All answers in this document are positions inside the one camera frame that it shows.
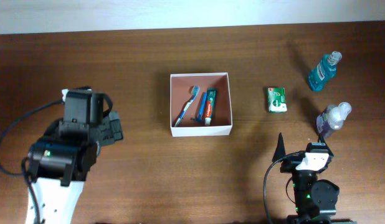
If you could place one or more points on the purple foam soap pump bottle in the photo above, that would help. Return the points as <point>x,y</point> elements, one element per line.
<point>332,118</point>

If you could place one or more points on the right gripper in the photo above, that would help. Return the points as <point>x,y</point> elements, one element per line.
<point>289,163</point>

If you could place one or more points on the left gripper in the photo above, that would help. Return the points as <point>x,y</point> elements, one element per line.
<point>111,128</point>

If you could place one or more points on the green white toothpaste tube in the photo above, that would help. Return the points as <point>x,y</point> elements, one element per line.
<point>211,98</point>

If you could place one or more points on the white cardboard box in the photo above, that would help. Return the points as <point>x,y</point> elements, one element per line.
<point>180,93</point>

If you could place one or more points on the green Dettol soap bar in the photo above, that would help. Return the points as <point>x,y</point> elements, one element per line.
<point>276,100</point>

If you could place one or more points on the blue mouthwash bottle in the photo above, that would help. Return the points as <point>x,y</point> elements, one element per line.
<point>324,71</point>

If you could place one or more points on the blue disposable razor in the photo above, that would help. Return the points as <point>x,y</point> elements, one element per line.
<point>200,118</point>

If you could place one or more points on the blue white toothbrush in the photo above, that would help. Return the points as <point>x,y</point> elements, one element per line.
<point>194,92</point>

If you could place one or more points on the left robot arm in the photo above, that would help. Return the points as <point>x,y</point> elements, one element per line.
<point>57,164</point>

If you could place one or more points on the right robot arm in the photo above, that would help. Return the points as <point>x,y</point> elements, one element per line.
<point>315,199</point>

